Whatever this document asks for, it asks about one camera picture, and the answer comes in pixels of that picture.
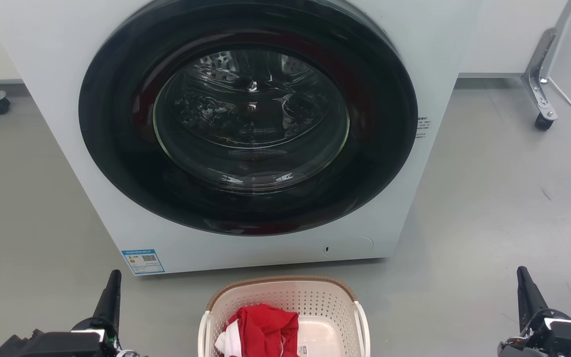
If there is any white perforated laundry basket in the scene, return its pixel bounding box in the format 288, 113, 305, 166
198, 275, 371, 357

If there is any white front-load washing machine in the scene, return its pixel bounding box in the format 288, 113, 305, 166
0, 0, 484, 276

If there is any white garment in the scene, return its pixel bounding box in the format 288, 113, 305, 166
215, 320, 242, 357

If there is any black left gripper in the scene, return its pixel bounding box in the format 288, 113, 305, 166
0, 270, 137, 357

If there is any round white filter cover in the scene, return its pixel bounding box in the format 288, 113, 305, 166
322, 236, 374, 258

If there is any blue white energy label sticker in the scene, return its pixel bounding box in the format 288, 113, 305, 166
121, 249, 165, 276

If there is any black round washer door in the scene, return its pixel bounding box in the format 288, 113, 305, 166
78, 0, 419, 237

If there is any tall grey leg with caster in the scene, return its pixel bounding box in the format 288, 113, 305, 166
521, 0, 571, 131

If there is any red garment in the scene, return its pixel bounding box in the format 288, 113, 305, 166
225, 303, 300, 357

